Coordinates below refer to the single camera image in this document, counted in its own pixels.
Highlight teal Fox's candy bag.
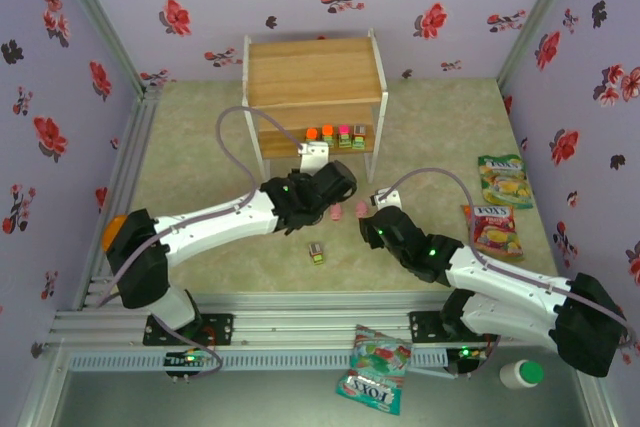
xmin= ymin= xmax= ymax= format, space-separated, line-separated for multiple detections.
xmin=334 ymin=324 xmax=414 ymax=417

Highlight aluminium side rail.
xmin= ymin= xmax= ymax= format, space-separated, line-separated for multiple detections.
xmin=74 ymin=84 xmax=164 ymax=311

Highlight white slotted cable duct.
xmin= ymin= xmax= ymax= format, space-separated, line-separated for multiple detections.
xmin=67 ymin=352 xmax=451 ymax=372

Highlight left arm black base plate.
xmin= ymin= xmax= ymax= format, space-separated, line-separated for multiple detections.
xmin=143 ymin=313 xmax=235 ymax=347

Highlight red Fox's candy bag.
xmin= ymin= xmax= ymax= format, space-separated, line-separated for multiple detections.
xmin=459 ymin=204 xmax=526 ymax=263

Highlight left arm grey cable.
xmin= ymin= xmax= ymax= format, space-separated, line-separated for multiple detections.
xmin=97 ymin=106 xmax=307 ymax=381

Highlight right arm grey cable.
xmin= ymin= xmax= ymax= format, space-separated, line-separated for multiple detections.
xmin=374 ymin=168 xmax=632 ymax=379

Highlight wooden shelf white frame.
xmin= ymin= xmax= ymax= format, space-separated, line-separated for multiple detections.
xmin=243 ymin=28 xmax=391 ymax=196

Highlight aluminium corner post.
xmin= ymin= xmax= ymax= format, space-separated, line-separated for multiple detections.
xmin=497 ymin=0 xmax=584 ymax=91
xmin=47 ymin=0 xmax=149 ymax=93

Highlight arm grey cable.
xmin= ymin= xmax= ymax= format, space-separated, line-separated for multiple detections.
xmin=97 ymin=106 xmax=307 ymax=381
xmin=374 ymin=168 xmax=632 ymax=379

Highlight jar with orange lid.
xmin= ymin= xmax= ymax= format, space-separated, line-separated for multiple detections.
xmin=102 ymin=214 xmax=129 ymax=251

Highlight green Fox's candy bag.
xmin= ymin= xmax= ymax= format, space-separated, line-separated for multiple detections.
xmin=477 ymin=154 xmax=532 ymax=209

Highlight aluminium mounting rail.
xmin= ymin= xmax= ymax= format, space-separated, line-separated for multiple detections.
xmin=47 ymin=291 xmax=596 ymax=348

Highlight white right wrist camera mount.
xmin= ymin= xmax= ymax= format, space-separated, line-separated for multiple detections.
xmin=378 ymin=189 xmax=404 ymax=211

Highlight white bottle green cap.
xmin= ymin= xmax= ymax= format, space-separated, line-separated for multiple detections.
xmin=498 ymin=359 xmax=545 ymax=391

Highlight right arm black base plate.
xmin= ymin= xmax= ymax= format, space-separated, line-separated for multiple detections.
xmin=408 ymin=310 xmax=501 ymax=346

